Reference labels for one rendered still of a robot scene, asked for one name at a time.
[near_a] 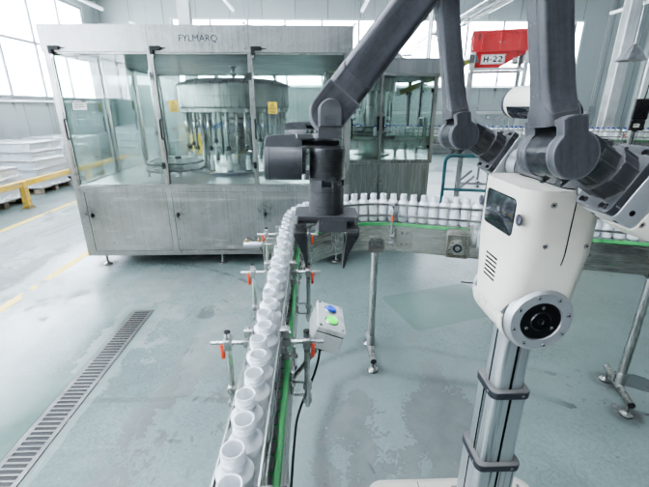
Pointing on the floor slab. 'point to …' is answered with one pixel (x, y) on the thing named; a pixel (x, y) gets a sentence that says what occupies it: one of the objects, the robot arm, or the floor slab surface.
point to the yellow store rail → (29, 185)
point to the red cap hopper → (497, 48)
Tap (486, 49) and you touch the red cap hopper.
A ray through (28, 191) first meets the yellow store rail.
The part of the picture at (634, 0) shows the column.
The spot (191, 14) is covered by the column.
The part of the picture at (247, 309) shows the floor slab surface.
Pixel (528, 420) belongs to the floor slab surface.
